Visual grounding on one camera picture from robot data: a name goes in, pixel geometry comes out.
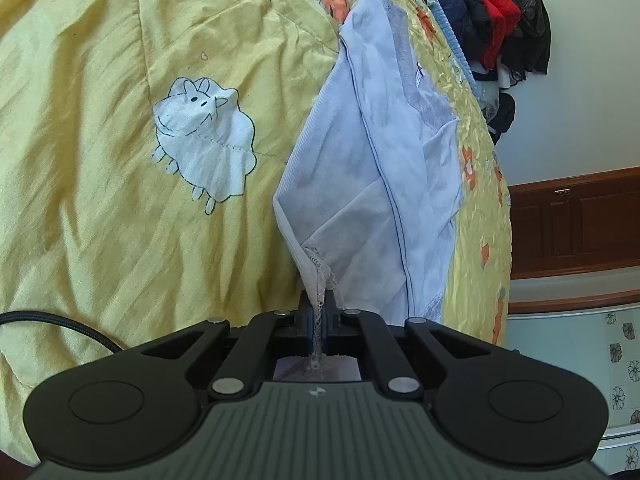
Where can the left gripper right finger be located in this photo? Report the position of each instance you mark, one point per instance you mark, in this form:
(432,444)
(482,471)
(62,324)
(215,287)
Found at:
(495,404)

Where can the lavender long sleeve shirt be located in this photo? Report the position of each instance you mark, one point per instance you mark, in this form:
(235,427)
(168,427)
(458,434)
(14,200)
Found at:
(367,200)

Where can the yellow cartoon quilt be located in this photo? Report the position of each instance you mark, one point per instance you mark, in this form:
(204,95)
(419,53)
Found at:
(94,230)

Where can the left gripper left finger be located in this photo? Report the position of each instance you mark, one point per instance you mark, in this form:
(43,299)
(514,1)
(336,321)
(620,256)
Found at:
(136,405)

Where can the red and navy clothes pile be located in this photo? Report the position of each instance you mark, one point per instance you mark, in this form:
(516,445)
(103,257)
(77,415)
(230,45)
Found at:
(480,27)

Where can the blue knitted mat edge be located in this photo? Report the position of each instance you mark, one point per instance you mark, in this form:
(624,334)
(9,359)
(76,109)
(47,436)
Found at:
(455,45)

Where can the black clothes heap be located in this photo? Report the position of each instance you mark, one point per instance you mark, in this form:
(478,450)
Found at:
(527,50)

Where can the brown wooden door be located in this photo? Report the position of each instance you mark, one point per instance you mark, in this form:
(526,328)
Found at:
(581,224)

